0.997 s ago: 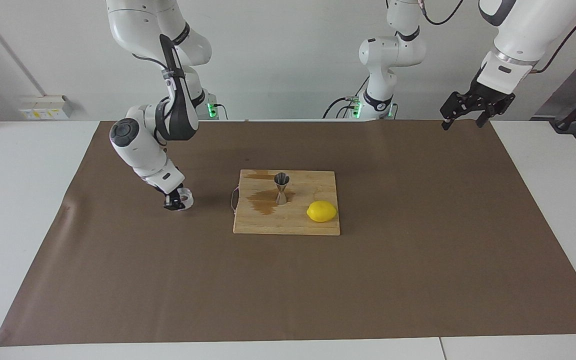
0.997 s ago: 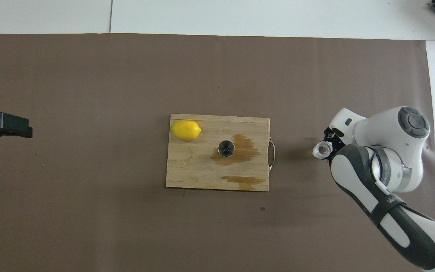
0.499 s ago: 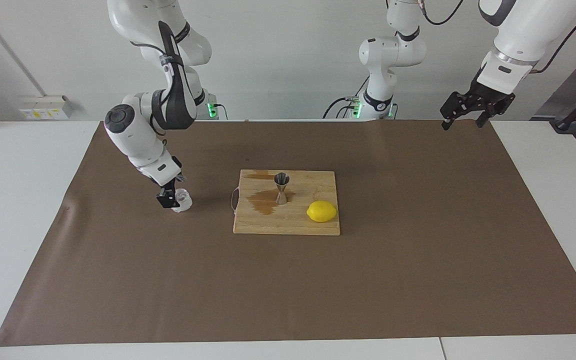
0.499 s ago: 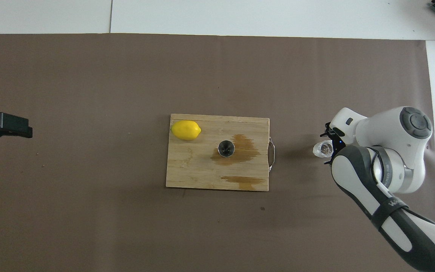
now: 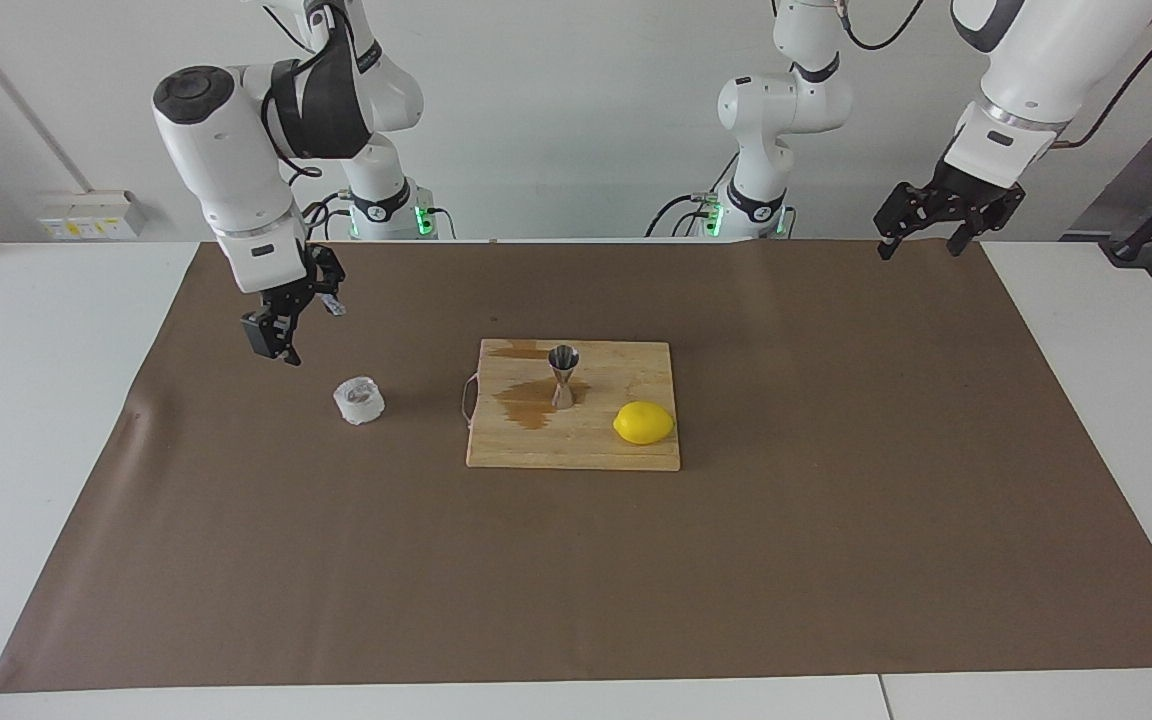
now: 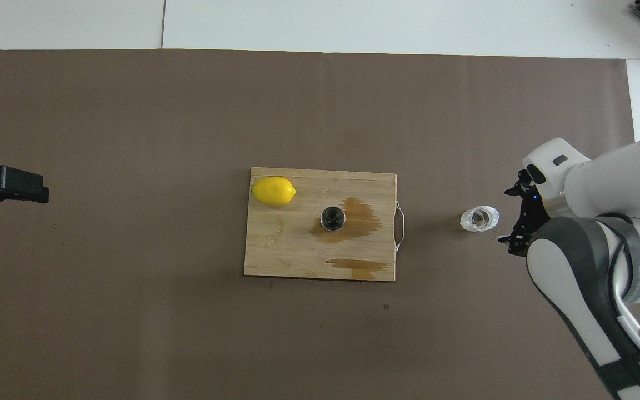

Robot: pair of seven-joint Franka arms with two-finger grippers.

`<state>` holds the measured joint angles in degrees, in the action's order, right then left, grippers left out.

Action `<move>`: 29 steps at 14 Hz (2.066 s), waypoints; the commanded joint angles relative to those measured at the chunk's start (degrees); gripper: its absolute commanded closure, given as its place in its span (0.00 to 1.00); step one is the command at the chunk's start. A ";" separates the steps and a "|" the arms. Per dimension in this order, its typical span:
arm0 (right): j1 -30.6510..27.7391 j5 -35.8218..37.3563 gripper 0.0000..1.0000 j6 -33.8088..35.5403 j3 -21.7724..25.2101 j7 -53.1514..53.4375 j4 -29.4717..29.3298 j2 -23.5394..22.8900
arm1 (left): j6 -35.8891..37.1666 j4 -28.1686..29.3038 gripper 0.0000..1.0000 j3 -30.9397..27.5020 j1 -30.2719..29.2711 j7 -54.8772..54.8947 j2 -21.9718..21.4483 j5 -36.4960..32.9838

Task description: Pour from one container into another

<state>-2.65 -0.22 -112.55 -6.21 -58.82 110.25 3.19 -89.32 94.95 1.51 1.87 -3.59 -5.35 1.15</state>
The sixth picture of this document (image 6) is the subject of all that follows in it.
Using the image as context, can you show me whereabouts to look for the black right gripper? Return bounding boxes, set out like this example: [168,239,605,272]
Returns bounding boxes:
[498,169,551,257]

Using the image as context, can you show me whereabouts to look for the brown paper table mat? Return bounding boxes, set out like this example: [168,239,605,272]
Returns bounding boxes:
[0,49,640,400]

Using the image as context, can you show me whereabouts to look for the wooden cutting board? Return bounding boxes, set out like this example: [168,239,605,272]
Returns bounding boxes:
[243,167,407,282]

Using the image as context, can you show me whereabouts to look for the yellow lemon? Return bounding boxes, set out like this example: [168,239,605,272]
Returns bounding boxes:
[251,177,297,207]

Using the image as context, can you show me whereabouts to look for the steel double jigger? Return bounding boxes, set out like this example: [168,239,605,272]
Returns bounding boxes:
[320,206,346,232]

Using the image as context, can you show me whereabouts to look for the clear crinkled glass cup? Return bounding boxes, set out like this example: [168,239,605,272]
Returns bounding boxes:
[460,206,500,233]

